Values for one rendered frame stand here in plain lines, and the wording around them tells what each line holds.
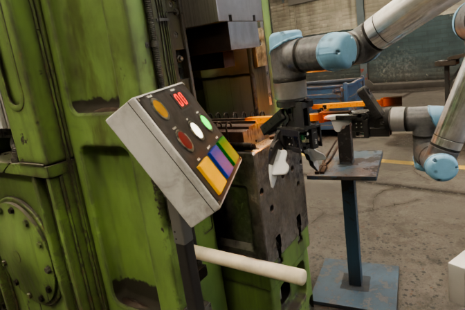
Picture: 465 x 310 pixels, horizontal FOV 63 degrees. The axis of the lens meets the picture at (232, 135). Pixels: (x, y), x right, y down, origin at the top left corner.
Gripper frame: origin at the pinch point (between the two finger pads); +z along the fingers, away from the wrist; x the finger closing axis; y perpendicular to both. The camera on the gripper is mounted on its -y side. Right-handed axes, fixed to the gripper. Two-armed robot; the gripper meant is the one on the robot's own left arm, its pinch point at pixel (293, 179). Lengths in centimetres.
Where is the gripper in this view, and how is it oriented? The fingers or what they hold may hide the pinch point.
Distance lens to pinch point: 95.4
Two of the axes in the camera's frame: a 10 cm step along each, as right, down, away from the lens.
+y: 5.5, 1.0, -8.3
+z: 1.3, 9.7, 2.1
